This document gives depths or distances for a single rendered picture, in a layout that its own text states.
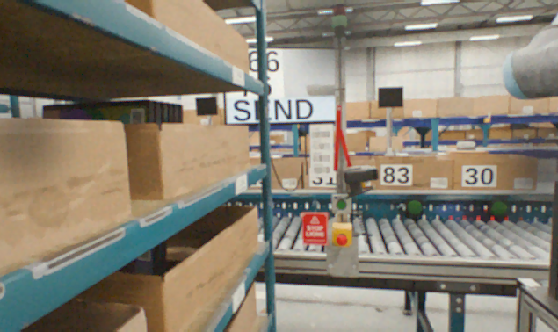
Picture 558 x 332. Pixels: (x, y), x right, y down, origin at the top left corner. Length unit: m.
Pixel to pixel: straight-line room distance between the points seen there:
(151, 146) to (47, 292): 0.23
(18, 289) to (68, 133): 0.13
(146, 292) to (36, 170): 0.26
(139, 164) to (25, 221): 0.19
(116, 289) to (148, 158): 0.19
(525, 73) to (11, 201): 1.10
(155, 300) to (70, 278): 0.23
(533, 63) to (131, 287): 1.06
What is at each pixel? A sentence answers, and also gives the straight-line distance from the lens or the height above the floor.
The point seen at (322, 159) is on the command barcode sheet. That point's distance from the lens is 1.22.
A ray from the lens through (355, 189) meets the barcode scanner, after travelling 1.19.
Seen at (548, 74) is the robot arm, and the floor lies 1.35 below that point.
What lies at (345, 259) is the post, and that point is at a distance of 1.31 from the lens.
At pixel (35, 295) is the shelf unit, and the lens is 0.27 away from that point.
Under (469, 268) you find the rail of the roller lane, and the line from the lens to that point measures 1.39.
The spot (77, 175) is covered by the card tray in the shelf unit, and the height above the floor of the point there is 1.19.
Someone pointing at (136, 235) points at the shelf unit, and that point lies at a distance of 0.34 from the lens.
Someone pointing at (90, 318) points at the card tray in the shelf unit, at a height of 1.02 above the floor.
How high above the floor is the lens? 1.23
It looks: 6 degrees down
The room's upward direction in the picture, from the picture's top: 2 degrees counter-clockwise
